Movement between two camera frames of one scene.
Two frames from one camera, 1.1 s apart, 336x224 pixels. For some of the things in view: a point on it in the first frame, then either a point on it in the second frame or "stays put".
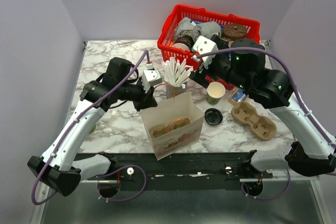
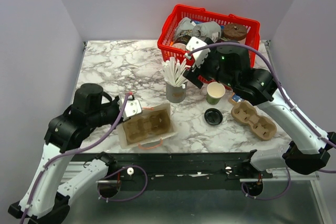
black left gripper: (147, 100) to (115, 102)
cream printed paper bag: (174, 126) to (148, 142)
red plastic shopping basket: (179, 12) stays put
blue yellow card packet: (239, 95) stays put
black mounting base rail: (182, 171) stays put
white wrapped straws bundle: (176, 74) stays put
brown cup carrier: (159, 129) to (150, 124)
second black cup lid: (213, 116) stays put
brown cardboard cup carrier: (262, 126) stays put
